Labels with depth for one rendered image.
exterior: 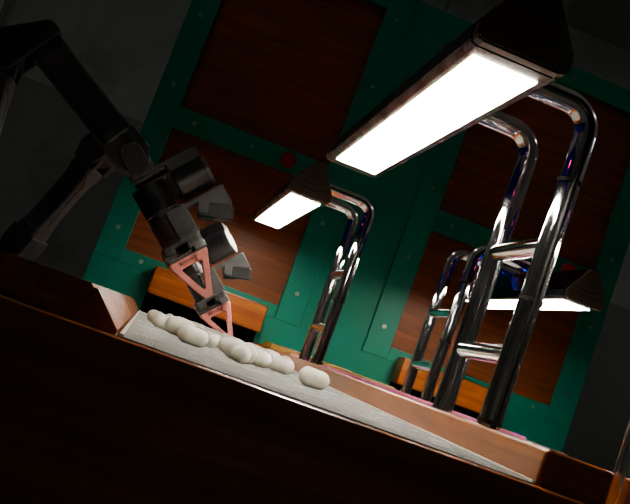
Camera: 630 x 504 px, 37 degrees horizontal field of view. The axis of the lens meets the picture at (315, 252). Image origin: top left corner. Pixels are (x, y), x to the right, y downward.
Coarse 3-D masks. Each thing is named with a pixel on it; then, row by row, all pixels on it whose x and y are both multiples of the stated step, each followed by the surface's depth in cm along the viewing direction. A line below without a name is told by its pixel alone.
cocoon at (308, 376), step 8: (304, 368) 99; (312, 368) 99; (304, 376) 99; (312, 376) 99; (320, 376) 99; (328, 376) 100; (304, 384) 99; (312, 384) 99; (320, 384) 99; (328, 384) 100
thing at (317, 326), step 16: (336, 192) 191; (352, 192) 192; (336, 208) 207; (352, 208) 207; (368, 208) 192; (352, 224) 207; (368, 224) 191; (336, 256) 206; (352, 256) 191; (336, 272) 200; (352, 272) 191; (320, 304) 205; (336, 304) 190; (320, 320) 204; (336, 320) 190; (320, 336) 190; (304, 352) 203; (320, 352) 188
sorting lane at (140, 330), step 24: (144, 312) 235; (120, 336) 60; (144, 336) 73; (168, 336) 97; (192, 360) 61; (216, 360) 78; (264, 384) 65; (288, 384) 83; (336, 408) 68; (360, 408) 90; (408, 432) 73; (456, 456) 63; (480, 456) 74; (528, 480) 65
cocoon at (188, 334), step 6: (180, 330) 94; (186, 330) 94; (192, 330) 95; (198, 330) 95; (180, 336) 94; (186, 336) 94; (192, 336) 94; (198, 336) 95; (204, 336) 95; (186, 342) 95; (192, 342) 95; (198, 342) 95; (204, 342) 95
